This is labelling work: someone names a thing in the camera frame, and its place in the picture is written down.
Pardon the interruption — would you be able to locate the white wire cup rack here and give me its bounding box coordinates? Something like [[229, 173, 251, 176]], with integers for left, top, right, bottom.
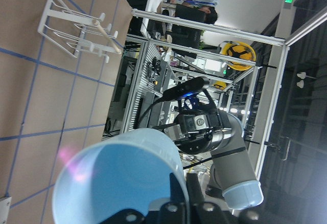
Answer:
[[37, 0, 122, 63]]

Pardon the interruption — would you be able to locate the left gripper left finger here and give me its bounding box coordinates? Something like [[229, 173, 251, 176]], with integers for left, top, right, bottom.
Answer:
[[169, 173, 189, 203]]

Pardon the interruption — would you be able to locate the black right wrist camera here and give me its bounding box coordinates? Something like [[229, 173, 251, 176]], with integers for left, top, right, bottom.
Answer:
[[161, 77, 209, 101]]

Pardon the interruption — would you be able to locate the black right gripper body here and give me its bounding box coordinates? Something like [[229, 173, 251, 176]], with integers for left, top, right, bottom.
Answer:
[[176, 104, 230, 154]]

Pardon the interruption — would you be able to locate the light blue plastic cup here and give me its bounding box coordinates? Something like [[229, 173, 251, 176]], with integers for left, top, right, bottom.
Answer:
[[52, 128, 186, 223]]

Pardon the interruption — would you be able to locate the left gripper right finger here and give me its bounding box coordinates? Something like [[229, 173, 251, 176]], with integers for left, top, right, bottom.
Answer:
[[186, 173, 204, 204]]

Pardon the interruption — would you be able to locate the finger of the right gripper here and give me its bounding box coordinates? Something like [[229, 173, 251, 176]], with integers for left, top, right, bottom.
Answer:
[[163, 124, 189, 142], [177, 114, 211, 134]]

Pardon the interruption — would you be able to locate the yellow hard hat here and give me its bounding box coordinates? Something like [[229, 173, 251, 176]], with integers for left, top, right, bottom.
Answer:
[[220, 41, 256, 71]]

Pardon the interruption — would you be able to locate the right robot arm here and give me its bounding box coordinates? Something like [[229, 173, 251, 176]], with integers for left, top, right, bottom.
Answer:
[[160, 104, 264, 210]]

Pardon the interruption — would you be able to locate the person in black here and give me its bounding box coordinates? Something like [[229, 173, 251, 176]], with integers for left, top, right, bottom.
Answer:
[[163, 0, 218, 25]]

